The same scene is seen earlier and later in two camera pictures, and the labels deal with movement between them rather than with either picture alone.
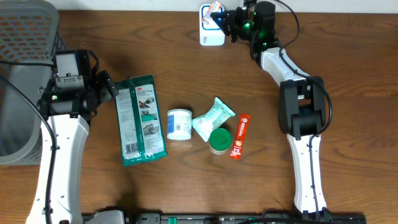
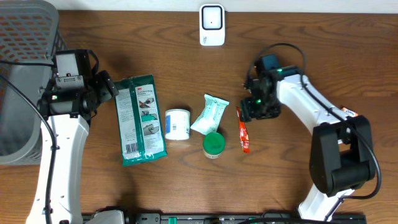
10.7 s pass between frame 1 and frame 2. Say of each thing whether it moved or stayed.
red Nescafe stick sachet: moved
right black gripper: moved
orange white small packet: moved
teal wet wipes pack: moved
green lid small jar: moved
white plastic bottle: stayed
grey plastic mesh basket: stayed
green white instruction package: stayed
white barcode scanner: stayed
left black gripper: stayed
